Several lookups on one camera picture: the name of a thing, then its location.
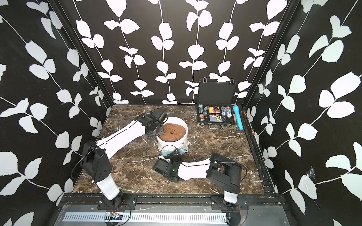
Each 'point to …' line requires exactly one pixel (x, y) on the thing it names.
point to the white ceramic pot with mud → (175, 138)
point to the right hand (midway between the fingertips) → (177, 147)
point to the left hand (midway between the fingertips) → (160, 130)
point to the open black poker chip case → (215, 107)
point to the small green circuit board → (114, 216)
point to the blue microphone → (236, 108)
